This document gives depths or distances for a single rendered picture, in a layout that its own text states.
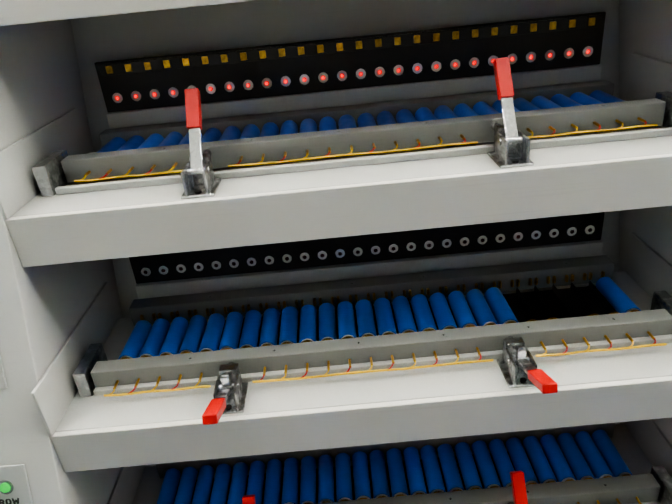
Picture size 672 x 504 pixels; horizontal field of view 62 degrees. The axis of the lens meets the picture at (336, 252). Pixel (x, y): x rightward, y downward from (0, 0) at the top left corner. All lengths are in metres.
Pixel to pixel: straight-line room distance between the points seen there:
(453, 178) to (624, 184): 0.14
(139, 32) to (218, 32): 0.09
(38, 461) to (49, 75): 0.37
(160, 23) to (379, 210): 0.35
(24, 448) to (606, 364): 0.53
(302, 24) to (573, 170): 0.34
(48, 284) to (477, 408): 0.41
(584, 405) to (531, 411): 0.05
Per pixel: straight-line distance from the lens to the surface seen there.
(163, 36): 0.70
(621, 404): 0.58
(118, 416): 0.57
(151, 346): 0.62
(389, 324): 0.58
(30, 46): 0.64
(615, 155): 0.53
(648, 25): 0.69
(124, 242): 0.51
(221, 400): 0.49
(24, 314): 0.55
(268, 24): 0.68
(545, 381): 0.48
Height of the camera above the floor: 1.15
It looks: 11 degrees down
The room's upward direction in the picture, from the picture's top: 6 degrees counter-clockwise
